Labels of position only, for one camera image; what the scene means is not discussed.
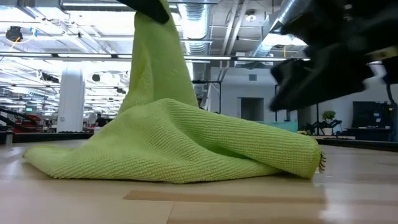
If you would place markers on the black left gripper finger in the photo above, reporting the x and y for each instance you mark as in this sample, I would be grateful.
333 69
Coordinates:
152 9

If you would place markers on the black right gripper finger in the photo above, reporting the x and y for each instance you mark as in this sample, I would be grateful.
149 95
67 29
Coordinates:
323 77

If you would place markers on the lime green microfiber towel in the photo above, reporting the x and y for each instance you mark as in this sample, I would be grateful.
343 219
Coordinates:
186 140

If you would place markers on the black background robot arm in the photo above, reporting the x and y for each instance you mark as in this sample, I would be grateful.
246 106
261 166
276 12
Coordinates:
314 127

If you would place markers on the teal translucent plastic basket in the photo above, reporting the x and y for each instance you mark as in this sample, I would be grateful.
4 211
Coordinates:
280 126

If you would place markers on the small background potted plant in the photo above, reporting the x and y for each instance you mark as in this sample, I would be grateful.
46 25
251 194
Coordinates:
328 119

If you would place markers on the dark background workstation desk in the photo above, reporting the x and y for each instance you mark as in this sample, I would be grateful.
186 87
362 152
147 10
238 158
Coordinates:
370 118

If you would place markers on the white square pillar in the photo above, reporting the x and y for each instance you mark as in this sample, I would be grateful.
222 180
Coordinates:
71 99

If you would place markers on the person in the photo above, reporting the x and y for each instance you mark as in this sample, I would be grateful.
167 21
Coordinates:
100 121

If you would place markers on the silver air duct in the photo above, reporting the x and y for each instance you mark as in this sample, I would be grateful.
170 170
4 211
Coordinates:
289 12
196 21

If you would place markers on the ceiling strip light rail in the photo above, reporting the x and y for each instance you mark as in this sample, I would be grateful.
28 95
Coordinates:
248 58
84 56

